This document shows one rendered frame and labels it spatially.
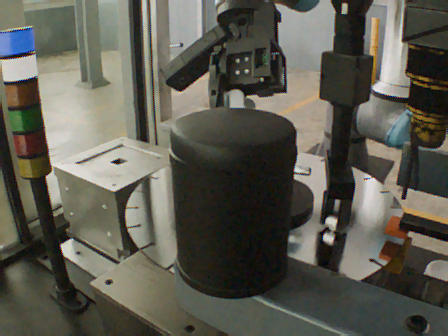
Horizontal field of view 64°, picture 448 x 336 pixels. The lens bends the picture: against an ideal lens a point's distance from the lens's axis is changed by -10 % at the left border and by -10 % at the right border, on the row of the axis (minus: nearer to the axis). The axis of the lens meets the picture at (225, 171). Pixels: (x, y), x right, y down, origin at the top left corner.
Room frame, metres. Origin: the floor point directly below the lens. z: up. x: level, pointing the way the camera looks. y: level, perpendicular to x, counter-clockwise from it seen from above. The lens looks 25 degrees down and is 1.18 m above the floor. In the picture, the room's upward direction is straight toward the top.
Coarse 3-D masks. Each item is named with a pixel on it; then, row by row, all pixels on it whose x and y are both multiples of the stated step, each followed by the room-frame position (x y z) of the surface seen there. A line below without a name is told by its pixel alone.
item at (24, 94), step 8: (32, 80) 0.44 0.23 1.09; (8, 88) 0.43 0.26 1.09; (16, 88) 0.43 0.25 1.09; (24, 88) 0.43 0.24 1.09; (32, 88) 0.44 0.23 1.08; (8, 96) 0.43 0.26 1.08; (16, 96) 0.43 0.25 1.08; (24, 96) 0.43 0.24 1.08; (32, 96) 0.44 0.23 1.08; (8, 104) 0.43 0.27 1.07; (16, 104) 0.43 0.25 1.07; (24, 104) 0.43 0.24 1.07; (32, 104) 0.44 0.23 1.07
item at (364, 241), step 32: (320, 160) 0.53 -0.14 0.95; (160, 192) 0.43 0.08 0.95; (320, 192) 0.43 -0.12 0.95; (384, 192) 0.43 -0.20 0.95; (128, 224) 0.36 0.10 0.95; (160, 224) 0.36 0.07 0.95; (352, 224) 0.36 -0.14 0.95; (384, 224) 0.36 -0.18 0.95; (160, 256) 0.30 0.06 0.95; (320, 256) 0.30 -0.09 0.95; (352, 256) 0.30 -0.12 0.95; (384, 256) 0.30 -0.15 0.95
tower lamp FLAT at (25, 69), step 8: (8, 56) 0.44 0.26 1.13; (16, 56) 0.44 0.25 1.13; (24, 56) 0.44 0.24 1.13; (32, 56) 0.45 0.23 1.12; (8, 64) 0.43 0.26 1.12; (16, 64) 0.43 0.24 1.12; (24, 64) 0.44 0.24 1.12; (32, 64) 0.45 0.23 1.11; (8, 72) 0.43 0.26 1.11; (16, 72) 0.43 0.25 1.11; (24, 72) 0.44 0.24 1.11; (32, 72) 0.45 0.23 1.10; (8, 80) 0.43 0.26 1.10; (16, 80) 0.43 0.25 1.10; (24, 80) 0.43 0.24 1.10
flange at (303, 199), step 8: (296, 184) 0.44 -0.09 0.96; (304, 184) 0.44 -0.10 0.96; (296, 192) 0.41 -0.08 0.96; (304, 192) 0.41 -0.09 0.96; (312, 192) 0.42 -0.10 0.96; (296, 200) 0.39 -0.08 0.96; (304, 200) 0.40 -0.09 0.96; (312, 200) 0.40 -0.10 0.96; (296, 208) 0.38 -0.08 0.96; (304, 208) 0.38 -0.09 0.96; (312, 208) 0.39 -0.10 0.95; (296, 216) 0.37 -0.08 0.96; (304, 216) 0.37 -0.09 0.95
